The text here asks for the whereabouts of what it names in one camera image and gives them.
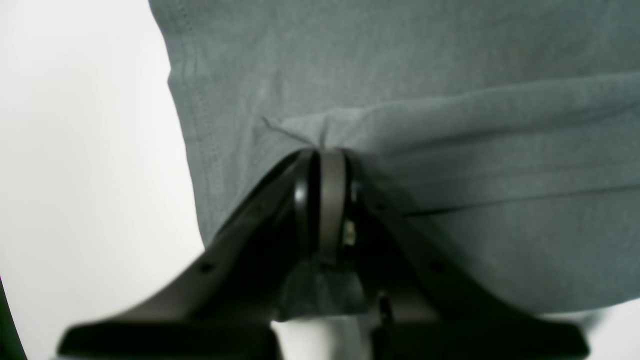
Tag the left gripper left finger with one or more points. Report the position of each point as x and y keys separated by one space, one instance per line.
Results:
x=222 y=305

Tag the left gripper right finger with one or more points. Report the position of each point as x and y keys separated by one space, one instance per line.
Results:
x=423 y=306

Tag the grey T-shirt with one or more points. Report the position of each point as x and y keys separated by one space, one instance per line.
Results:
x=512 y=125

